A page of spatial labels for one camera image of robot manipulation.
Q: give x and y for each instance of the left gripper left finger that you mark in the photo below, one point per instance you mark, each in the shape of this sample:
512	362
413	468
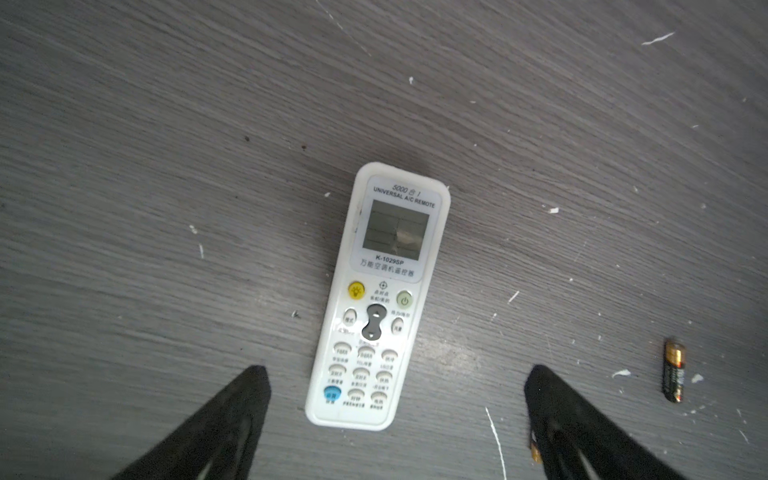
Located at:
218	441

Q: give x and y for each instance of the AAA battery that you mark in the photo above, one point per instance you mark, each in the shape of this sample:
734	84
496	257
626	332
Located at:
673	373

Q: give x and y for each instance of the white remote control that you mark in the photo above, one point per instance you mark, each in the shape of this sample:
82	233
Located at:
389	248

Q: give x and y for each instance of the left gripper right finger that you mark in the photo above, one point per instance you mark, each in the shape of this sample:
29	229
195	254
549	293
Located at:
577	441

